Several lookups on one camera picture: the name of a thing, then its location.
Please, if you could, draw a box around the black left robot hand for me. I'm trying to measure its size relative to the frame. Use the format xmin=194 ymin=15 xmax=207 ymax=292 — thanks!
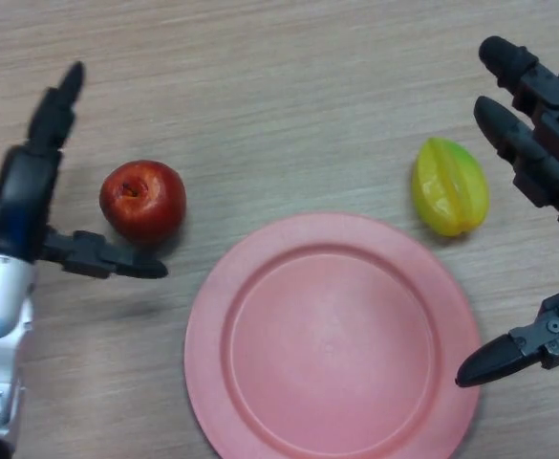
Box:
xmin=0 ymin=60 xmax=169 ymax=280

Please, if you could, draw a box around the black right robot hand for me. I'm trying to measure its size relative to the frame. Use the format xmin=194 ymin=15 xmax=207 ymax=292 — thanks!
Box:
xmin=454 ymin=35 xmax=559 ymax=387

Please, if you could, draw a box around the red apple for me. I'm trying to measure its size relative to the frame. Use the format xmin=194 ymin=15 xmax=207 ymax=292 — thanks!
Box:
xmin=98 ymin=160 xmax=187 ymax=247

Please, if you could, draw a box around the pink round plate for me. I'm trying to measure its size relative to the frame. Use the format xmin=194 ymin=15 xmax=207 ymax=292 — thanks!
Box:
xmin=184 ymin=212 xmax=483 ymax=459

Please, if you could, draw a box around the yellow green starfruit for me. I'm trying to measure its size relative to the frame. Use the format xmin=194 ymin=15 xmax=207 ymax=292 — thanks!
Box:
xmin=412 ymin=137 xmax=491 ymax=238

